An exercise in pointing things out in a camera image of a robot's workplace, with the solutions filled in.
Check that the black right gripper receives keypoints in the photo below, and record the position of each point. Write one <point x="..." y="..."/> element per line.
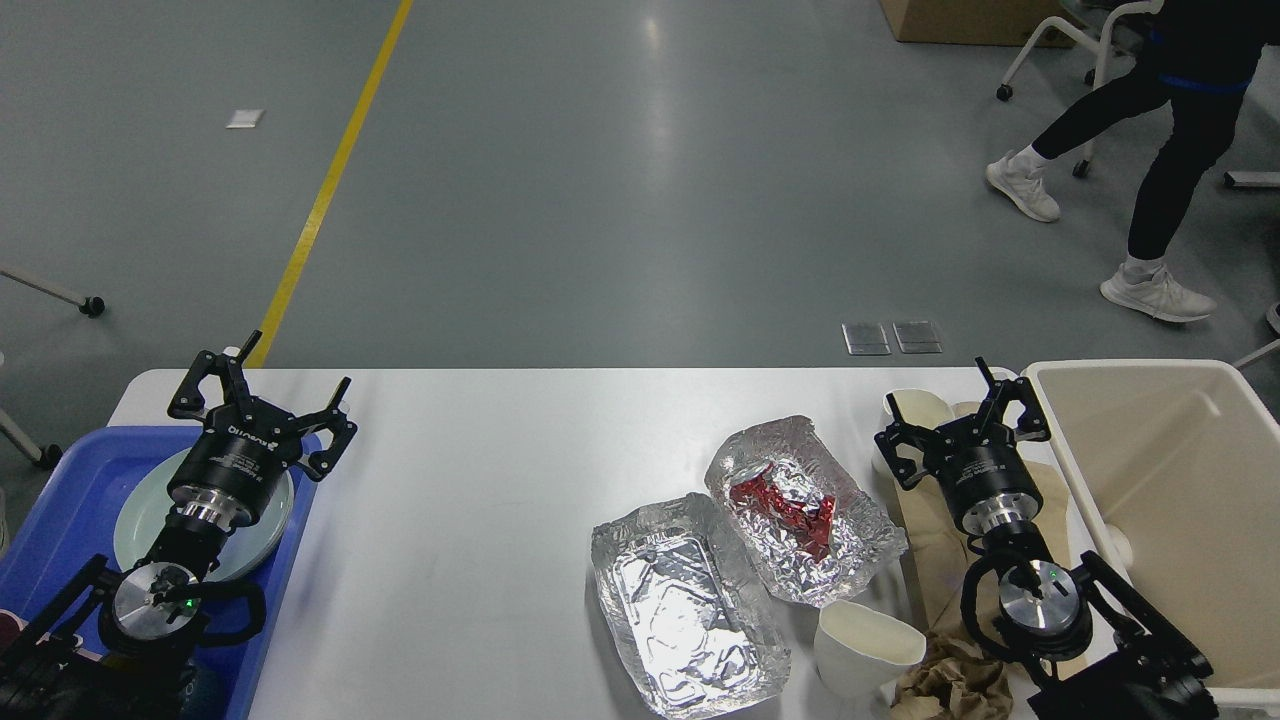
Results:
<point x="975" y="475"/>

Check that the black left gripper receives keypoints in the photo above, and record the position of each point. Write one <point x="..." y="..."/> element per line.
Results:
<point x="235" y="465"/>

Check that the brown paper sheet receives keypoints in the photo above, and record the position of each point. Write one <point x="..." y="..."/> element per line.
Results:
<point x="940" y="555"/>

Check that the green plate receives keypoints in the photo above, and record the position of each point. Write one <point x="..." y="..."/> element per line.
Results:
<point x="143" y="515"/>

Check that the pink mug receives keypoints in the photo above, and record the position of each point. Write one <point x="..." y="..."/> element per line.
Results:
<point x="11" y="627"/>

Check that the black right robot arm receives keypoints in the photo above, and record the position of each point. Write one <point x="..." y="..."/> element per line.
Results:
<point x="1094" y="646"/>

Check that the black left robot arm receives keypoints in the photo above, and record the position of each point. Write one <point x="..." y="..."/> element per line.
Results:
<point x="119" y="644"/>

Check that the white paper cup far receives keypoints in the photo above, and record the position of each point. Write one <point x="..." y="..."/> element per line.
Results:
<point x="918" y="407"/>

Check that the white paper cup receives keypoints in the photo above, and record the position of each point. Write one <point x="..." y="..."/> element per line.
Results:
<point x="857" y="649"/>
<point x="918" y="407"/>

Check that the right floor outlet plate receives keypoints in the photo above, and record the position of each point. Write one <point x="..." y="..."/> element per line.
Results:
<point x="918" y="338"/>

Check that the floor outlet plate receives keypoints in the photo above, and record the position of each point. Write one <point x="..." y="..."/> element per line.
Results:
<point x="866" y="339"/>
<point x="918" y="338"/>

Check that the left floor outlet plate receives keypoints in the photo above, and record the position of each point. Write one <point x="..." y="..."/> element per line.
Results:
<point x="866" y="339"/>

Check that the crushed red can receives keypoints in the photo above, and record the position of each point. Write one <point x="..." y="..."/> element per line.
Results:
<point x="783" y="494"/>

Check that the foil tray with red wrapper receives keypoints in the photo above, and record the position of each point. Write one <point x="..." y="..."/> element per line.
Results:
<point x="864" y="540"/>

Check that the chair leg with caster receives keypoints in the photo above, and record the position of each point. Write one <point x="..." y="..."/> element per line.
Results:
<point x="88" y="305"/>

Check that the beige plastic bin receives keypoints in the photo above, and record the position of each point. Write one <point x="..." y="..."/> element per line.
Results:
<point x="1174" y="465"/>

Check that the blue plastic tray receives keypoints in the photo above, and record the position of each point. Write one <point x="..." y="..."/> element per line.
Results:
<point x="75" y="517"/>

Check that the white paper cup near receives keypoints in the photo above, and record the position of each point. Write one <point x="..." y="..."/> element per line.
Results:
<point x="857" y="649"/>

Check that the crumpled brown paper ball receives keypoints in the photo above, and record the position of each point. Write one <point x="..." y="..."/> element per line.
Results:
<point x="956" y="679"/>

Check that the empty foil tray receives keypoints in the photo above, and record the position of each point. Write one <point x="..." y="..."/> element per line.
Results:
<point x="690" y="619"/>

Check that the cardboard box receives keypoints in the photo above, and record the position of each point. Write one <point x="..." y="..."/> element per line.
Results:
<point x="978" y="23"/>

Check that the white office chair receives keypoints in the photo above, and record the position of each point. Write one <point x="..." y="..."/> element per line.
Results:
<point x="1105" y="29"/>

